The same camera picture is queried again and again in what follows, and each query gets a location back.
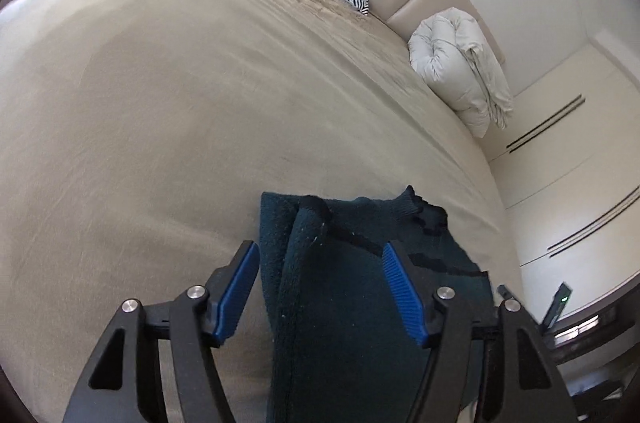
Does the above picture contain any dark teal knit sweater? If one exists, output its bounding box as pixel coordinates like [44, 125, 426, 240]
[259, 185, 493, 423]

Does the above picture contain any black wardrobe handle pair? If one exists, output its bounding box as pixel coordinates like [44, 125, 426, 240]
[547, 185, 640, 257]
[506, 95, 586, 152]

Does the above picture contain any bed with beige sheet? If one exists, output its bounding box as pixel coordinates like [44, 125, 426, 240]
[0, 0, 526, 423]

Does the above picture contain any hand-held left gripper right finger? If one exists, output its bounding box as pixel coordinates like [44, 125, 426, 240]
[382, 242, 578, 423]

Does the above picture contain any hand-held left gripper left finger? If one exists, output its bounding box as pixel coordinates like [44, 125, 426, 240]
[62, 240, 261, 423]

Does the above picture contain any white wardrobe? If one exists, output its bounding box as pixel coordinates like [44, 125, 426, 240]
[487, 28, 640, 329]

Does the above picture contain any folded white duvet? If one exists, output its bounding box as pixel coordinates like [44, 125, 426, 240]
[408, 8, 515, 140]

